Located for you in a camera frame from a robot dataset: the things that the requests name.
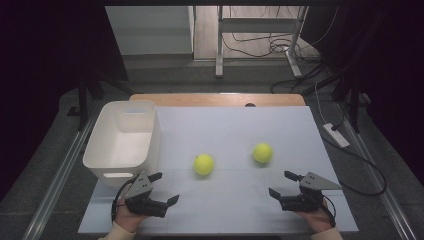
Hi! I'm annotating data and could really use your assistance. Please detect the yellow tennis ball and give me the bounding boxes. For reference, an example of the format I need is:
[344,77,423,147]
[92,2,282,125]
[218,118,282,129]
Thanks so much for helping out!
[193,153,215,177]
[252,142,274,165]

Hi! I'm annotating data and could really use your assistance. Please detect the black stand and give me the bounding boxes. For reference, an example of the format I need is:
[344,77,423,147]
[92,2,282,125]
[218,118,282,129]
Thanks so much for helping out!
[66,66,134,133]
[333,66,371,134]

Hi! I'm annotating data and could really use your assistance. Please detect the aluminium floor rail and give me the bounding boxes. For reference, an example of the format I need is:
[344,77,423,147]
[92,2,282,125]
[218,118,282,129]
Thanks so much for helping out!
[336,103,413,240]
[21,109,101,240]

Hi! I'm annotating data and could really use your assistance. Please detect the dark curtain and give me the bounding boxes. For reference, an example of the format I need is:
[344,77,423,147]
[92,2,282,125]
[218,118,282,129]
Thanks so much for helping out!
[0,0,129,201]
[306,0,424,186]

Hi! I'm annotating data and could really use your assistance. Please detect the black power strip cable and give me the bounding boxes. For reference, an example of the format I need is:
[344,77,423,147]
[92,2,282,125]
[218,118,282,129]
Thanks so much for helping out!
[320,134,388,197]

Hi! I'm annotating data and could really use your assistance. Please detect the white cabinet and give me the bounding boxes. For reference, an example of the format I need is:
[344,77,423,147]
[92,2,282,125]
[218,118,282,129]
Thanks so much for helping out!
[105,5,196,56]

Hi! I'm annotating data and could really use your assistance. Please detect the white metal stand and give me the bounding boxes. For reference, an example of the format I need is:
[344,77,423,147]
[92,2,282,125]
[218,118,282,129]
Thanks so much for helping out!
[214,5,309,79]

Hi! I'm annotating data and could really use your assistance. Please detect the tangle of black floor cables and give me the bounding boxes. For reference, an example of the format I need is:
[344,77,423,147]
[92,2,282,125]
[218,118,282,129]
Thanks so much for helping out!
[221,31,321,64]

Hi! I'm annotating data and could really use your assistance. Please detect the right hand-held gripper cable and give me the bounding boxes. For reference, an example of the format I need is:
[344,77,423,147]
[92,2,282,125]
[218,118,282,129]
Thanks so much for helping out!
[321,194,337,228]

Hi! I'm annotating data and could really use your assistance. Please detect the left hand-held gripper cable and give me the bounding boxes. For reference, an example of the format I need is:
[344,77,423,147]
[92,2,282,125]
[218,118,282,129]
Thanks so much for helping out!
[110,177,138,223]

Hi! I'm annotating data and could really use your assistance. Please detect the white plastic bin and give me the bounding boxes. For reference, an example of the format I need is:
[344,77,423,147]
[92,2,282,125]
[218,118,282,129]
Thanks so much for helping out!
[82,99,163,188]

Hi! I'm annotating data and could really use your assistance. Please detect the person's left hand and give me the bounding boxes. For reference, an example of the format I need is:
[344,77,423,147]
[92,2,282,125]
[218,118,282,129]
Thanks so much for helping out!
[113,196,149,234]

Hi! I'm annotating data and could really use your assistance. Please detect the wooden table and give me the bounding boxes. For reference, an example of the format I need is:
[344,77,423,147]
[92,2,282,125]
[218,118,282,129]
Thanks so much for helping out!
[129,93,307,108]

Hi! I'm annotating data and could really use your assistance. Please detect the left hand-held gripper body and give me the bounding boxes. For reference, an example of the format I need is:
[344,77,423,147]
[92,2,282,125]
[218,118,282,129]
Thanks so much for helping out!
[123,171,170,219]

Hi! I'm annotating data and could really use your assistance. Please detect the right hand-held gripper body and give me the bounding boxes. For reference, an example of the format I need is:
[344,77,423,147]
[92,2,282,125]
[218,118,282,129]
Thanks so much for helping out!
[277,171,343,213]

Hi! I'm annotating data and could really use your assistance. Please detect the pale table mat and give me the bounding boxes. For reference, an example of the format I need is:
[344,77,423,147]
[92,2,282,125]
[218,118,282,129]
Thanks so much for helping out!
[77,105,360,234]

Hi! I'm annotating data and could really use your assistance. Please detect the white power strip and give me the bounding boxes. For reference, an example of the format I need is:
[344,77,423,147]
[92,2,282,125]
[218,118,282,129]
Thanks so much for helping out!
[322,122,351,149]

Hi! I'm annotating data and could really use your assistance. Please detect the thick black floor cable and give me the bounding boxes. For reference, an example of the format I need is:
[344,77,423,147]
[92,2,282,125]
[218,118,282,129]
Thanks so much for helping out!
[270,63,334,95]

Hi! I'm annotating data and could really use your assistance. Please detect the hand-held gripper cable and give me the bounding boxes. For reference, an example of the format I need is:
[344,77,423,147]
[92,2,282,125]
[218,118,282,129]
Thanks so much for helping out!
[110,177,138,223]
[321,194,337,228]

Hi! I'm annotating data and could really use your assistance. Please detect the person's right hand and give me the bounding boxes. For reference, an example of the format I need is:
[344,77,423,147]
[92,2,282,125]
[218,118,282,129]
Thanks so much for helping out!
[294,196,336,234]

